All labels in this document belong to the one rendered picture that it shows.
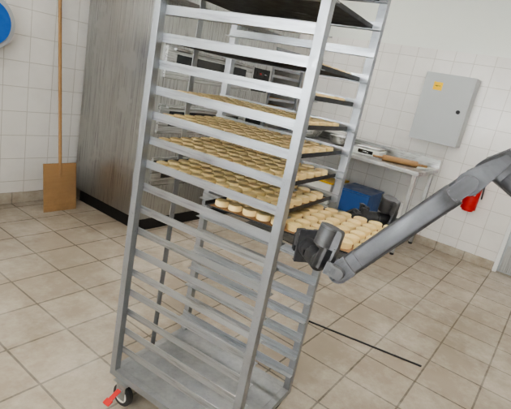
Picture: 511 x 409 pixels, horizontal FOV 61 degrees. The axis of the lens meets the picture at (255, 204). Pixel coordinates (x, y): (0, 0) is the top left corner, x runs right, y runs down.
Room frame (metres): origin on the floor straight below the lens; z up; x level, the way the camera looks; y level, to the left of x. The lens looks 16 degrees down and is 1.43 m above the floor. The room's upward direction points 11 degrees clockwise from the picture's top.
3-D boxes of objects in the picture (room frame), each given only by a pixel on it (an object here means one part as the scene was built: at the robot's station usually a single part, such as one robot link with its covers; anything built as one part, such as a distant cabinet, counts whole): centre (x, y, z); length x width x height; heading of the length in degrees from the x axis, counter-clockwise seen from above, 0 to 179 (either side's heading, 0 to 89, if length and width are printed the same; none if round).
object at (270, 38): (1.80, -0.02, 1.59); 0.64 x 0.03 x 0.03; 61
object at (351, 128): (1.80, -0.02, 1.32); 0.64 x 0.03 x 0.03; 61
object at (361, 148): (4.82, -1.11, 0.92); 0.32 x 0.30 x 0.09; 153
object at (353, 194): (4.84, -1.14, 0.36); 0.46 x 0.38 x 0.26; 148
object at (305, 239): (1.18, -0.18, 1.00); 0.07 x 0.07 x 0.10; 16
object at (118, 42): (4.26, 0.83, 1.01); 1.56 x 1.20 x 2.01; 146
